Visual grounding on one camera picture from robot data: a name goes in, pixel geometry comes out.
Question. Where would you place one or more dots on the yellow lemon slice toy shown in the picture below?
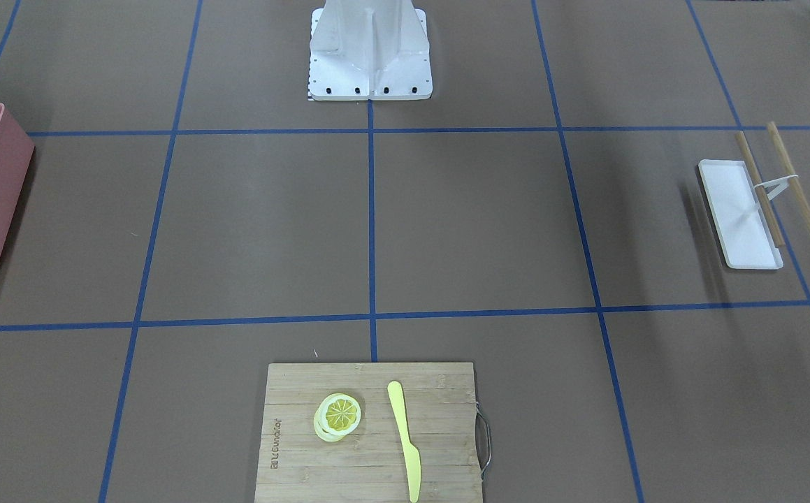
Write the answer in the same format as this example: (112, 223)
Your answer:
(337, 416)

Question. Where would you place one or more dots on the bamboo cutting board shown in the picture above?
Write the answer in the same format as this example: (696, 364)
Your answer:
(368, 464)

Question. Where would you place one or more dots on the yellow plastic knife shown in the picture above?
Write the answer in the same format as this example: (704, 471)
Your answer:
(411, 454)

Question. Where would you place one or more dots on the white rectangular tray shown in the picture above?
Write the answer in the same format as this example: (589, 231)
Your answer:
(745, 238)

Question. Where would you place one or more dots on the wooden rack stick near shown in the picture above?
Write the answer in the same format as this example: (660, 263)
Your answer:
(764, 205)

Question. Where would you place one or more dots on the wooden rack stick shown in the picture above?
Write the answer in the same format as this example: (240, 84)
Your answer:
(764, 205)
(786, 162)

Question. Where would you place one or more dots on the wooden rack stick far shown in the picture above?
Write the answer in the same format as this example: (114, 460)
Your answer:
(786, 162)

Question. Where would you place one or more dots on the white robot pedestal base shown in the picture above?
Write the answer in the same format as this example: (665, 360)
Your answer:
(369, 50)

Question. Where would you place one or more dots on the white rack bracket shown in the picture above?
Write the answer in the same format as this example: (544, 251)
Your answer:
(771, 189)

